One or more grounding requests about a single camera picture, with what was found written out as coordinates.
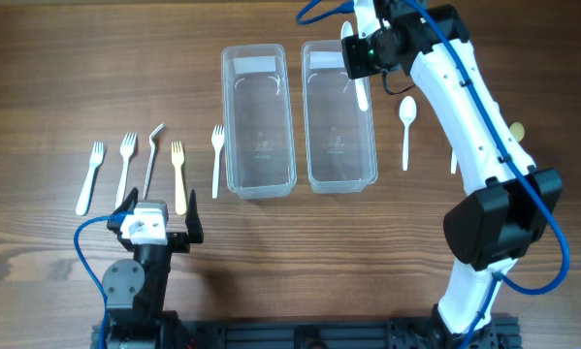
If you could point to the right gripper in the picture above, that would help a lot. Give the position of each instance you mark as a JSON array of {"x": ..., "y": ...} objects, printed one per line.
[{"x": 356, "y": 67}]

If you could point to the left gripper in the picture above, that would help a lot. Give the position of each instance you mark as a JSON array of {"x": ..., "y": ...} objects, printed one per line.
[{"x": 180, "y": 241}]

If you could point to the white spoon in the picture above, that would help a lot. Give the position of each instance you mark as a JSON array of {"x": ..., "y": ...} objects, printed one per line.
[
  {"x": 347, "y": 31},
  {"x": 453, "y": 163},
  {"x": 407, "y": 114}
]

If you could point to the yellow plastic fork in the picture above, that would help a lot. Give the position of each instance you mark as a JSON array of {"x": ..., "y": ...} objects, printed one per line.
[{"x": 177, "y": 157}]

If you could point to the yellow plastic spoon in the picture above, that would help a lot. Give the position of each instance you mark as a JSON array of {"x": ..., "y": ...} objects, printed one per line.
[{"x": 517, "y": 131}]

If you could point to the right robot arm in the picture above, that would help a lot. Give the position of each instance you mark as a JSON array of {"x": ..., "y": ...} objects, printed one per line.
[{"x": 509, "y": 201}]

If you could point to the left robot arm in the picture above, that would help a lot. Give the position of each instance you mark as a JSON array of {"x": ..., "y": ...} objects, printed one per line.
[{"x": 135, "y": 288}]

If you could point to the right clear plastic container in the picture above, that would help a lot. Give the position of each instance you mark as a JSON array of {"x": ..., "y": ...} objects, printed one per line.
[{"x": 340, "y": 140}]

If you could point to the clear plastic container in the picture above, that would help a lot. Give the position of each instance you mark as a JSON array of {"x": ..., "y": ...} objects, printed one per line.
[
  {"x": 340, "y": 140},
  {"x": 259, "y": 140}
]

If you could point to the left clear plastic container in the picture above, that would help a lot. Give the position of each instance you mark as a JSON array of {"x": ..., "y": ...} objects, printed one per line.
[{"x": 259, "y": 140}]

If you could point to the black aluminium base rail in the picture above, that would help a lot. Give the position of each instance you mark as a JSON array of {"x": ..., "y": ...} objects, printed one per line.
[{"x": 396, "y": 333}]

